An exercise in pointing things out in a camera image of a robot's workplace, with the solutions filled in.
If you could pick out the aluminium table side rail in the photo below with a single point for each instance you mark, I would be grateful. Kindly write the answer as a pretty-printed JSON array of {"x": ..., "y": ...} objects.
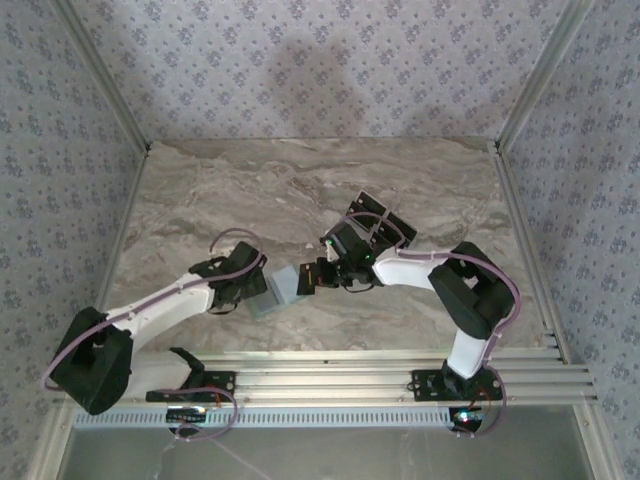
[
  {"x": 122, "y": 225},
  {"x": 524, "y": 220}
]

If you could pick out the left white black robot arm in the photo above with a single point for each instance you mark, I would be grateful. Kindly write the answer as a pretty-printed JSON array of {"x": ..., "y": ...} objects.
[{"x": 165, "y": 307}]

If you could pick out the short aluminium frame leg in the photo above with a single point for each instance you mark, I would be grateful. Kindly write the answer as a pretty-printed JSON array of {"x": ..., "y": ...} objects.
[
  {"x": 595, "y": 445},
  {"x": 50, "y": 445}
]

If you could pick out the slanted aluminium frame post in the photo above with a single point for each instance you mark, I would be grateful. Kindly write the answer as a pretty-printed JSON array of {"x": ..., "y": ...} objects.
[
  {"x": 104, "y": 75},
  {"x": 544, "y": 75}
]

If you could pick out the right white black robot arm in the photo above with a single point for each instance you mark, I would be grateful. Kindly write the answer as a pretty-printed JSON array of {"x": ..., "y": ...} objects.
[{"x": 405, "y": 270}]

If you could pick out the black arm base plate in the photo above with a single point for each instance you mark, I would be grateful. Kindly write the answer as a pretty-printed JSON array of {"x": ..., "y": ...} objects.
[
  {"x": 422, "y": 385},
  {"x": 229, "y": 385}
]

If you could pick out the grey metal lower panel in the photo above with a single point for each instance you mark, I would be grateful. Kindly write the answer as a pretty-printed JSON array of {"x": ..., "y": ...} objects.
[{"x": 350, "y": 455}]

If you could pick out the long aluminium extrusion rail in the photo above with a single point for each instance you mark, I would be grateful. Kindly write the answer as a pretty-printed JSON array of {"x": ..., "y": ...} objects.
[{"x": 325, "y": 380}]

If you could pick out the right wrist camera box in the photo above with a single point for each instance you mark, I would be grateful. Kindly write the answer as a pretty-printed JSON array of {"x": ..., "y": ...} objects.
[{"x": 347, "y": 240}]

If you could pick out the black tiered card stand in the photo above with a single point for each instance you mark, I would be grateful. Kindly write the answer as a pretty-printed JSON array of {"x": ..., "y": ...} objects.
[{"x": 386, "y": 216}]

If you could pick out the green card holder wallet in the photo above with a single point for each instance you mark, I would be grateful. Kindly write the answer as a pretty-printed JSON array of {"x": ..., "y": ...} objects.
[{"x": 282, "y": 285}]

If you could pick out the small black circuit board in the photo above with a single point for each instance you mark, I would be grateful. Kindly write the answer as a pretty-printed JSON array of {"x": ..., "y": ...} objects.
[
  {"x": 467, "y": 417},
  {"x": 185, "y": 415}
]

